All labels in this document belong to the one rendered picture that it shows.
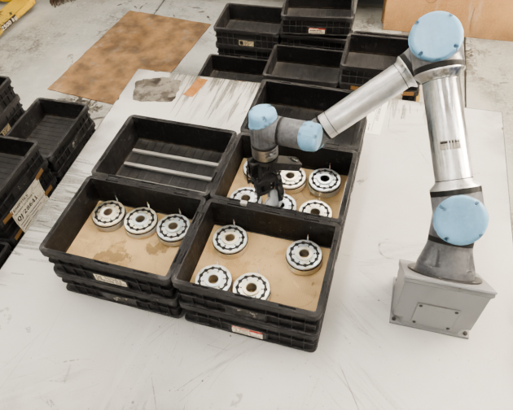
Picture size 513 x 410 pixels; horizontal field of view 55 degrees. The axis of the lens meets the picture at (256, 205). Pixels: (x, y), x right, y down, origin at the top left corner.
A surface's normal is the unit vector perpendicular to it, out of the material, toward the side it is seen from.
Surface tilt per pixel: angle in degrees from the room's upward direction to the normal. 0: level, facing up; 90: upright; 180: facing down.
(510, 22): 73
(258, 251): 0
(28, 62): 0
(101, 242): 0
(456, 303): 90
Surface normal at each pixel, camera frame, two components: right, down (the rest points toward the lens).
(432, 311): -0.26, 0.75
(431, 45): -0.33, -0.07
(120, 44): -0.05, -0.64
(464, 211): -0.30, 0.19
